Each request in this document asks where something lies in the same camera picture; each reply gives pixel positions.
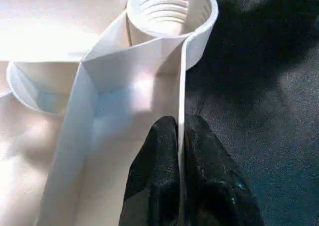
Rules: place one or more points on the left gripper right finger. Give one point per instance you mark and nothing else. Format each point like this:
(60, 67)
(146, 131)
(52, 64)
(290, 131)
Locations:
(214, 181)

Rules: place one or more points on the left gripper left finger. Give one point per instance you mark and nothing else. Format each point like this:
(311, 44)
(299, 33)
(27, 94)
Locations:
(154, 176)

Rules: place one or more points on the white plastic table top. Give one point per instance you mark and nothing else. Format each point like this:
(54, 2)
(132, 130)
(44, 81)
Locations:
(50, 136)

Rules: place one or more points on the black work mat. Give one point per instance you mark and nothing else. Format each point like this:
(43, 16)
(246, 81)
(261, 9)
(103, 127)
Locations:
(269, 111)

